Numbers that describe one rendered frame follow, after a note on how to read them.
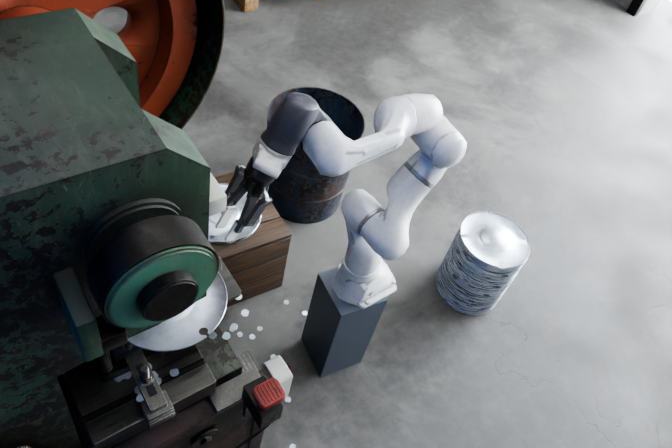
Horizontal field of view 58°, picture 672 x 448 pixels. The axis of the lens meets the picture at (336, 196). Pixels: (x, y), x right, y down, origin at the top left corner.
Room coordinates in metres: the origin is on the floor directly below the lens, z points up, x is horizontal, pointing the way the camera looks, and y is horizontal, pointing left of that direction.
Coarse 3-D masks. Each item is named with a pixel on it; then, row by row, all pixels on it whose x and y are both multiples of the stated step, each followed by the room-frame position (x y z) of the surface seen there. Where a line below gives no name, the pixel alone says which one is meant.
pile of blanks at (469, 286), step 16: (448, 256) 1.67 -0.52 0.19; (464, 256) 1.59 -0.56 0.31; (448, 272) 1.62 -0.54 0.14; (464, 272) 1.57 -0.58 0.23; (480, 272) 1.55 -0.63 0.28; (496, 272) 1.54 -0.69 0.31; (512, 272) 1.56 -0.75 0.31; (448, 288) 1.58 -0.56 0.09; (464, 288) 1.55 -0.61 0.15; (480, 288) 1.55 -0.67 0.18; (496, 288) 1.55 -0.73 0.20; (448, 304) 1.56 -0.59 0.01; (464, 304) 1.54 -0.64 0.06; (480, 304) 1.54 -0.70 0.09
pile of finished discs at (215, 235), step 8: (224, 184) 1.59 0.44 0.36; (240, 200) 1.53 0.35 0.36; (240, 208) 1.49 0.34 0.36; (216, 216) 1.42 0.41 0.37; (232, 216) 1.44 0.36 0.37; (232, 224) 1.41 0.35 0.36; (256, 224) 1.44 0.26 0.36; (208, 232) 1.34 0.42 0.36; (216, 232) 1.35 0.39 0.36; (224, 232) 1.36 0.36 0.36; (248, 232) 1.39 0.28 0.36; (208, 240) 1.31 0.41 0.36; (216, 240) 1.32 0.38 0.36; (224, 240) 1.33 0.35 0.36; (240, 240) 1.35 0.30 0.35
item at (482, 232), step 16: (464, 224) 1.72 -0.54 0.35; (480, 224) 1.74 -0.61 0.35; (496, 224) 1.77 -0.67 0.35; (512, 224) 1.79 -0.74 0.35; (464, 240) 1.63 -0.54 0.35; (480, 240) 1.65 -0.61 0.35; (496, 240) 1.67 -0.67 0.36; (512, 240) 1.70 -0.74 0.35; (480, 256) 1.57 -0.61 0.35; (496, 256) 1.59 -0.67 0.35; (512, 256) 1.61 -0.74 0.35
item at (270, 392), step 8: (264, 384) 0.64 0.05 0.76; (272, 384) 0.65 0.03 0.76; (280, 384) 0.66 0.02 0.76; (256, 392) 0.62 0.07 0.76; (264, 392) 0.63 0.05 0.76; (272, 392) 0.63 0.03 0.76; (280, 392) 0.63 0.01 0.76; (256, 400) 0.60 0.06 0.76; (264, 400) 0.61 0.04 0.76; (272, 400) 0.61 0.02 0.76; (280, 400) 0.62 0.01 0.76; (264, 408) 0.59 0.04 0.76
